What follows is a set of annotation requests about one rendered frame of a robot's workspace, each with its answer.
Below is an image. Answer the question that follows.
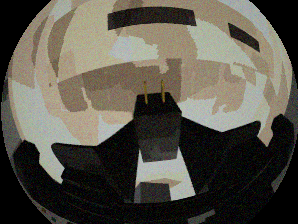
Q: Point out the black two-prong plug charger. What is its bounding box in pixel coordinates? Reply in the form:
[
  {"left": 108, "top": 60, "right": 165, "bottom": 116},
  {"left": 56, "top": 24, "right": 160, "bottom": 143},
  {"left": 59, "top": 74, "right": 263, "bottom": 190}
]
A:
[{"left": 133, "top": 80, "right": 182, "bottom": 163}]

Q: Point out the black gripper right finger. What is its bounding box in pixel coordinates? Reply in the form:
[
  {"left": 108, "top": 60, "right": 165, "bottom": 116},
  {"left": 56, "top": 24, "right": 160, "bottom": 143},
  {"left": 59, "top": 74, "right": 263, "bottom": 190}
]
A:
[{"left": 178, "top": 116, "right": 261, "bottom": 194}]

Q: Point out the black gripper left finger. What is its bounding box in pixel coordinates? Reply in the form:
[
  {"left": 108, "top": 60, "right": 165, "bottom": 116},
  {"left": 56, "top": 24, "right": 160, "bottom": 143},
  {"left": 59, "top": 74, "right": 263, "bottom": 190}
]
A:
[{"left": 51, "top": 119, "right": 140, "bottom": 204}]

